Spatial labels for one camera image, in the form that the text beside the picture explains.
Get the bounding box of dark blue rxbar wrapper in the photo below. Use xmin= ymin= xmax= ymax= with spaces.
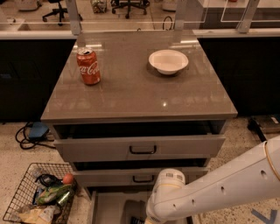
xmin=130 ymin=217 xmax=145 ymax=224

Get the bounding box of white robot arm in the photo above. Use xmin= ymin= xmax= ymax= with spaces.
xmin=144 ymin=136 xmax=280 ymax=224

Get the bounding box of grey drawer cabinet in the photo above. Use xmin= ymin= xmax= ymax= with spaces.
xmin=40 ymin=30 xmax=239 ymax=224

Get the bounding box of top grey drawer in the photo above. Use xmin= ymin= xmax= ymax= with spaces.
xmin=54 ymin=135 xmax=225 ymax=162

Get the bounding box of grey drawer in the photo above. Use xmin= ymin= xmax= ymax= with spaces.
xmin=72 ymin=166 xmax=209 ymax=188
xmin=54 ymin=135 xmax=225 ymax=162
xmin=87 ymin=186 xmax=196 ymax=224

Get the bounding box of middle grey drawer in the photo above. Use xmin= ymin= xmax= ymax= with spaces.
xmin=72 ymin=166 xmax=209 ymax=188

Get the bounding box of bottom grey drawer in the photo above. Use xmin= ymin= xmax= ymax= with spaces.
xmin=87 ymin=186 xmax=196 ymax=224

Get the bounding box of white bowl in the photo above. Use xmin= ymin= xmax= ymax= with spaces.
xmin=149 ymin=50 xmax=189 ymax=75

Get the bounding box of red coca-cola can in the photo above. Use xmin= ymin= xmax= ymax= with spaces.
xmin=76 ymin=47 xmax=101 ymax=85

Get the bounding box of orange ball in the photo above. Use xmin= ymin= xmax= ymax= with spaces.
xmin=62 ymin=173 xmax=74 ymax=184

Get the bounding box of blue foot pedal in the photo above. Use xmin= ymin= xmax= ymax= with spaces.
xmin=28 ymin=122 xmax=49 ymax=140

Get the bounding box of black office chair right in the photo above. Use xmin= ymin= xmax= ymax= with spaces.
xmin=110 ymin=0 xmax=150 ymax=19

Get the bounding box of black office chair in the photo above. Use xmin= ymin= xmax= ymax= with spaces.
xmin=110 ymin=0 xmax=150 ymax=19
xmin=42 ymin=0 xmax=84 ymax=27

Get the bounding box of green snack bag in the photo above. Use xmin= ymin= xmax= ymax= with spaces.
xmin=35 ymin=185 xmax=72 ymax=205

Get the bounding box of black rolling cart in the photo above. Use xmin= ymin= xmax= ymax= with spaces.
xmin=248 ymin=114 xmax=280 ymax=142

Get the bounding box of black office chair left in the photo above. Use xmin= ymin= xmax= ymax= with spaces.
xmin=42 ymin=0 xmax=84 ymax=27

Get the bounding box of yellow snack bag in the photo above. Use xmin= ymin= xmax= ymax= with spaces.
xmin=17 ymin=206 xmax=57 ymax=224

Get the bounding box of black floor cable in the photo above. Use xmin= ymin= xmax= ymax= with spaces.
xmin=15 ymin=122 xmax=56 ymax=151

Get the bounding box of black wire basket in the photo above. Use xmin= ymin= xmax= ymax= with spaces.
xmin=3 ymin=163 xmax=74 ymax=224

